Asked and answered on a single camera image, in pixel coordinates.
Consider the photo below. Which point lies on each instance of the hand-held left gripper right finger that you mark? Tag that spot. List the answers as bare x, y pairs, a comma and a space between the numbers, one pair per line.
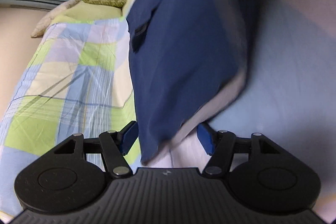
204, 138

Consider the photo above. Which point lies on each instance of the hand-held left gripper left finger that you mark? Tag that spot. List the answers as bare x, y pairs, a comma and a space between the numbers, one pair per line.
128, 138

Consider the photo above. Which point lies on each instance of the navy blue garment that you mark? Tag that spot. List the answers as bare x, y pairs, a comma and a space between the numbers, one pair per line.
183, 56

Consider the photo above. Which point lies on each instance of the checked blue green bed sheet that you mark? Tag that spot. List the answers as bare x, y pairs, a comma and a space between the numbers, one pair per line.
65, 69

